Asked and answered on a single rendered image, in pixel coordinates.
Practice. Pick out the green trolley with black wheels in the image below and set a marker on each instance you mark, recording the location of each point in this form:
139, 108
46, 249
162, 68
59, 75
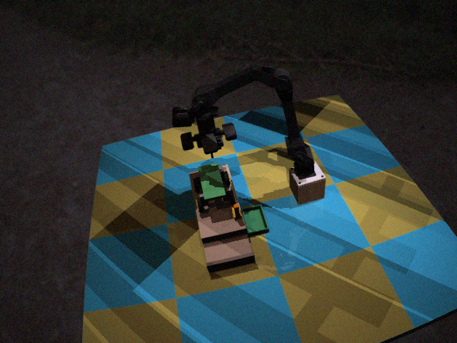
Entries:
211, 179

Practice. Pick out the tan sloped ramp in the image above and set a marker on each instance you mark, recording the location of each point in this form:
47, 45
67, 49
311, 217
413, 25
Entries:
224, 238

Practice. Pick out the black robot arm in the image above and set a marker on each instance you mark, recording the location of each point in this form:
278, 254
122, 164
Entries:
206, 95

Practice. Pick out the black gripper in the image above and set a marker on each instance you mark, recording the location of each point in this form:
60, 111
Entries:
228, 130

